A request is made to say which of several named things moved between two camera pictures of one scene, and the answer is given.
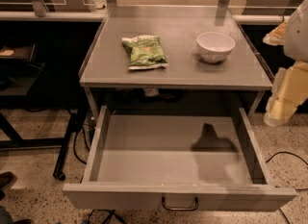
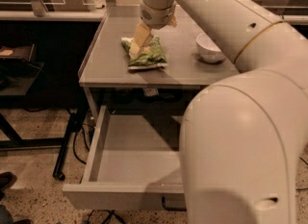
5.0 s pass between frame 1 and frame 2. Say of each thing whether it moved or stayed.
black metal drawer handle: stayed
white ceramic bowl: stayed
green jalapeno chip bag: stayed
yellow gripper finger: moved
